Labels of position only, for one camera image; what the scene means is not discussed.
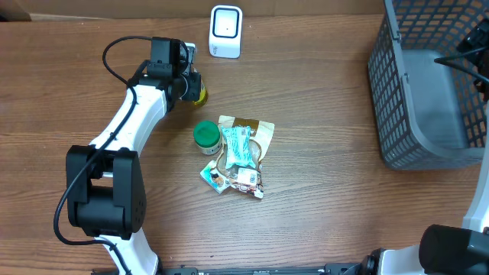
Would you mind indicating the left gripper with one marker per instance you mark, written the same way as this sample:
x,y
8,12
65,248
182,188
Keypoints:
x,y
194,93

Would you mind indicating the yellow liquid bottle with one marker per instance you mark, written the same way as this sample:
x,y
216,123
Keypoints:
x,y
203,94

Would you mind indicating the green lid jar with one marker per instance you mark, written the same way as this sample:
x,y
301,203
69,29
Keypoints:
x,y
207,137

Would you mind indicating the teal snack bar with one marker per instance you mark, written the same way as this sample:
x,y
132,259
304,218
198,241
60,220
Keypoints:
x,y
238,153

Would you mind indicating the brown snack packet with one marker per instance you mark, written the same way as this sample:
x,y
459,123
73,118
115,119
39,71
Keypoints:
x,y
260,139

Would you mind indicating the teal tissue pack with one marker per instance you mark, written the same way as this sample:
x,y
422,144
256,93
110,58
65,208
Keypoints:
x,y
211,175

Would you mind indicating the white barcode snack packet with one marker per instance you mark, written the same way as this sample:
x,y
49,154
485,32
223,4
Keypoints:
x,y
247,180

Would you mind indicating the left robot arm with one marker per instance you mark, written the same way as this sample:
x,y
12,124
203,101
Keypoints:
x,y
105,199

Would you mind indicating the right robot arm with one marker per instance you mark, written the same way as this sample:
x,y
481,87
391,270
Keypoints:
x,y
444,249

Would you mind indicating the white barcode scanner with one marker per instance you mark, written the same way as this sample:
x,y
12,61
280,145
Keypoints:
x,y
225,31

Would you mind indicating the grey plastic basket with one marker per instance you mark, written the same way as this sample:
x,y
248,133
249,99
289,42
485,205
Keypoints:
x,y
428,77

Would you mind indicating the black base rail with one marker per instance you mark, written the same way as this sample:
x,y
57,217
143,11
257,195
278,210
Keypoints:
x,y
328,269

